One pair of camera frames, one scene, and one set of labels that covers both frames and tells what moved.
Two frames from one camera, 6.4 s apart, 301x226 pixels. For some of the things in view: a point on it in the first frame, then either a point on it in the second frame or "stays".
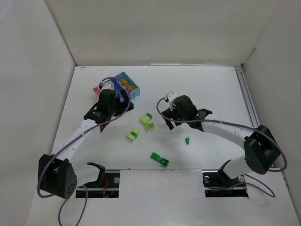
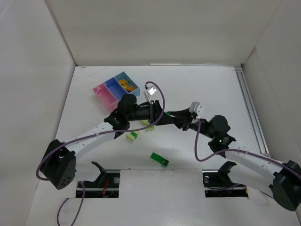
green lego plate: (157, 157) stays
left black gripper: (124, 99) to (153, 112)
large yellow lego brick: (124, 83) stays
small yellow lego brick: (131, 88) stays
